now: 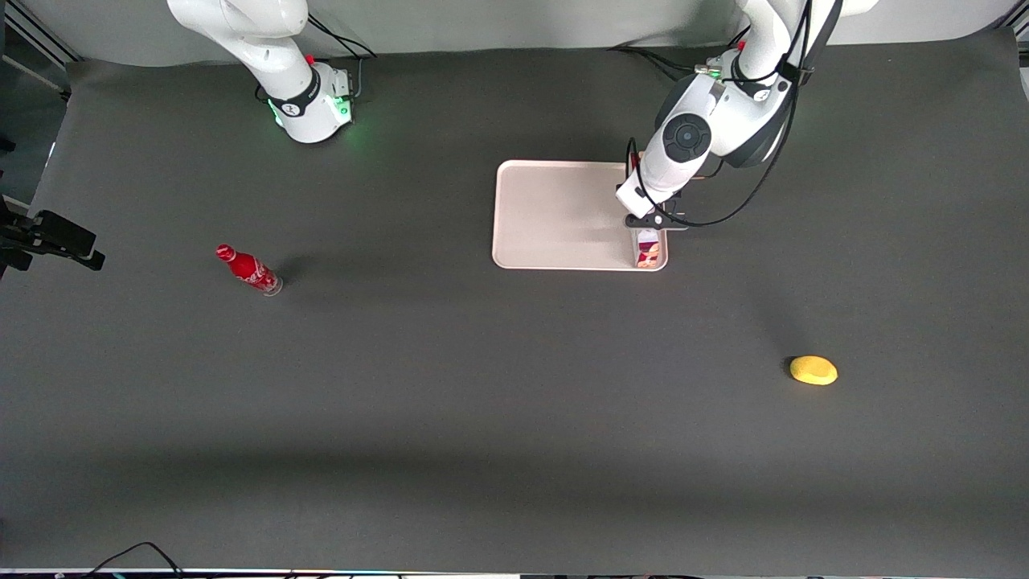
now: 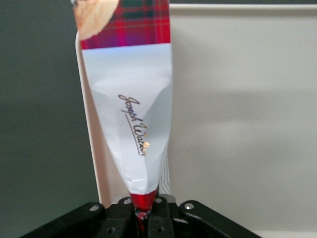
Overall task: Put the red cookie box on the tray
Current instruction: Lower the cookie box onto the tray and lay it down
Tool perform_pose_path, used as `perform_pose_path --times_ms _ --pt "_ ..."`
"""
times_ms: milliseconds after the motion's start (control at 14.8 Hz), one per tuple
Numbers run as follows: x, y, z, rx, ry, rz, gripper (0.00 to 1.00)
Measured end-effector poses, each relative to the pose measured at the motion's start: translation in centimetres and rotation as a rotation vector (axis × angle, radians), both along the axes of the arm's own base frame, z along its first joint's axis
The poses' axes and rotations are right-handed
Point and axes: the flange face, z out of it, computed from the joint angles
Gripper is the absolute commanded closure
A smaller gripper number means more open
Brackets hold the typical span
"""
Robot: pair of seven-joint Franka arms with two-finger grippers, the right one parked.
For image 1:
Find red cookie box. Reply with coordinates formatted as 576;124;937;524
633;228;663;271

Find black cables at arm base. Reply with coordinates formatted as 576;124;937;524
608;43;722;94
256;14;378;102

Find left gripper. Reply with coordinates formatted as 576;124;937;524
616;157;686;232

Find black cables at right arm base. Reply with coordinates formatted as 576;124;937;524
256;14;378;102

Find black cables at left arm base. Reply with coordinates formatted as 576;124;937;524
608;43;722;94

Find dark grey table cloth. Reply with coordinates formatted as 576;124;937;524
0;28;1029;577

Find red cola bottle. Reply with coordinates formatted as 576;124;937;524
215;244;284;297

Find aluminium frame profile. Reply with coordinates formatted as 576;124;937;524
0;0;83;101

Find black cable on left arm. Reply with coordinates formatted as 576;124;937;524
625;0;845;231

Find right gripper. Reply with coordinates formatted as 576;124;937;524
0;197;106;279

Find yellow lemon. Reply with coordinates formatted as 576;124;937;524
789;355;839;387

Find pale pink rectangular tray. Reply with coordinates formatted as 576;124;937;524
491;159;670;273

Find black cable at table edge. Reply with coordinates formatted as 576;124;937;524
84;540;187;579

